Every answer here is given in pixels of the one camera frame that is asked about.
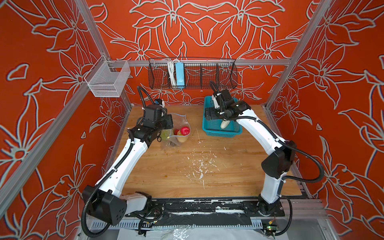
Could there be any white radish with leaves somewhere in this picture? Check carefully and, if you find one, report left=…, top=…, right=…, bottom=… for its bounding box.
left=221, top=120, right=230, bottom=129

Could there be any green cabbage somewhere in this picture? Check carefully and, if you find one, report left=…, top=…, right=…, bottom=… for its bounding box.
left=160, top=129, right=173, bottom=141

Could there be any clear zip top bag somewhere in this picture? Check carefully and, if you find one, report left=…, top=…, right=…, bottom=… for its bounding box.
left=160, top=113, right=191, bottom=150

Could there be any yellow potato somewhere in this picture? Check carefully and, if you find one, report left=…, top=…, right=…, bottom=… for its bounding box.
left=176, top=132, right=188, bottom=143

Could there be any red fruit front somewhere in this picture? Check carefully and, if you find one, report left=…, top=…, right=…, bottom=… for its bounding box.
left=180, top=127, right=191, bottom=136

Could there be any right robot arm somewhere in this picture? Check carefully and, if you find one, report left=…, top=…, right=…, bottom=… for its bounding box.
left=203, top=100, right=325, bottom=216

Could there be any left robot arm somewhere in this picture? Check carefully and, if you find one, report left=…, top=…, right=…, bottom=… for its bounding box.
left=81, top=86, right=173, bottom=238

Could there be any turquoise plastic basket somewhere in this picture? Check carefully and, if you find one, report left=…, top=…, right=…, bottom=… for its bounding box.
left=202, top=96, right=243, bottom=138

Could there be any light blue box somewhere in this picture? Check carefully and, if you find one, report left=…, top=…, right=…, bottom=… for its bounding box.
left=175, top=62, right=185, bottom=89

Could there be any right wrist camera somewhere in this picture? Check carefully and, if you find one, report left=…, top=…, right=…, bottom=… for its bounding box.
left=212, top=89, right=235, bottom=110

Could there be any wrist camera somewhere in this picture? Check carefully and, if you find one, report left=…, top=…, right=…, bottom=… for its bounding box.
left=212, top=89, right=235, bottom=110
left=143, top=99, right=167, bottom=122

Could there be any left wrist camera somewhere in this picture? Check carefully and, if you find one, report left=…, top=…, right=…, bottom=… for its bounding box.
left=143, top=99, right=167, bottom=122

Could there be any black wire wall basket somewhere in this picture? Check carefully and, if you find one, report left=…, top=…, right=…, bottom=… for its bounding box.
left=148, top=57, right=238, bottom=90

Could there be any clear wire wall basket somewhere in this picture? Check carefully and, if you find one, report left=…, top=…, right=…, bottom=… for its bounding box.
left=85, top=55, right=131, bottom=98

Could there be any white cable bundle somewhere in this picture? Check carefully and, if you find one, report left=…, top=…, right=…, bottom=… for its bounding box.
left=167, top=59, right=177, bottom=87

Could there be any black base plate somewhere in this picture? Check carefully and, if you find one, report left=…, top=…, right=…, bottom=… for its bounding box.
left=124, top=197, right=286, bottom=218

